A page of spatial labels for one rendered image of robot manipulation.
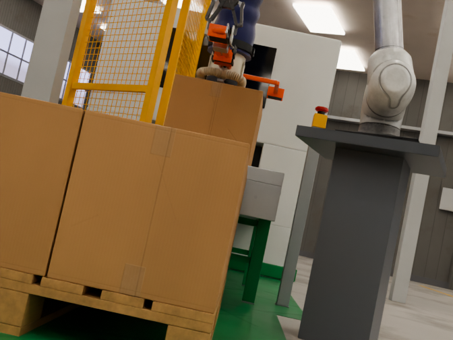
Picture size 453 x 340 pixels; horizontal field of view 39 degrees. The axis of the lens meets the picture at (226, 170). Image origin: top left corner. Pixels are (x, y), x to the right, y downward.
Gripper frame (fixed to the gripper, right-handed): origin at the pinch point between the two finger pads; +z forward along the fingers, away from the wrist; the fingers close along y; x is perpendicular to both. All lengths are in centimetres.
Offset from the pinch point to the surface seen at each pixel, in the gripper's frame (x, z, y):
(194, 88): -27.9, 18.1, 10.1
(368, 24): -787, -289, -129
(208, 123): -28.0, 32.2, 0.6
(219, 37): 5.5, 2.7, -0.3
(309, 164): -79, 35, -48
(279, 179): -23, 50, -35
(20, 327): 105, 106, 17
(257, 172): -22, 49, -25
